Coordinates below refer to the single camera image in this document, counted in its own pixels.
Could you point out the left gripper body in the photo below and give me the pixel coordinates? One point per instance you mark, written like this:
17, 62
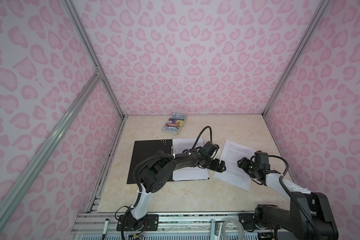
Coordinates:
207, 160

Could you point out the clear tube coil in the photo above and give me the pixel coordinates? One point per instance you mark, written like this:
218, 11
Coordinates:
232, 225

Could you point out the printed sheet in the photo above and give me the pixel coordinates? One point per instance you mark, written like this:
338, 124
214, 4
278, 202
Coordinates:
189, 173
231, 154

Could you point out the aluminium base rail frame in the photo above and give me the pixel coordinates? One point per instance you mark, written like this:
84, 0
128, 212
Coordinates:
175, 226

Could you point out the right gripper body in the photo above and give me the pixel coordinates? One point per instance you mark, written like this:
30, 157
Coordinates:
256, 168

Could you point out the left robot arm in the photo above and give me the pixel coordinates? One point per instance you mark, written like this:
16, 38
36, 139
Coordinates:
153, 173

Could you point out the colourful paperback book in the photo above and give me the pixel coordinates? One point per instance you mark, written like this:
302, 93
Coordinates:
174, 123

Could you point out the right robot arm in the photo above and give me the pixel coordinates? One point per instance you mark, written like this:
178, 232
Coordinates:
309, 217

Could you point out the black white marker pen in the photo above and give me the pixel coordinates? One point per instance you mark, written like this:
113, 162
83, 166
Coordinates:
105, 229

